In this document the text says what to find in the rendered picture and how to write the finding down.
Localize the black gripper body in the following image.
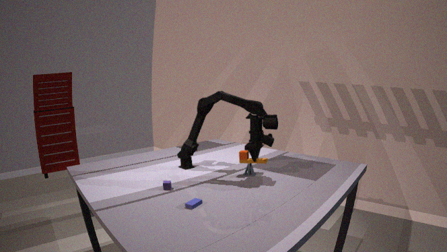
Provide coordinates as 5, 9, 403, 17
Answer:
245, 129, 263, 151

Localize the orange rectangular bar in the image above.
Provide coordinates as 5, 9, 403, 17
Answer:
239, 150, 268, 164

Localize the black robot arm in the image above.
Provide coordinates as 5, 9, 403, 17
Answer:
178, 91, 278, 170

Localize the small purple cube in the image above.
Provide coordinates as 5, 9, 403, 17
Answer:
163, 180, 172, 190

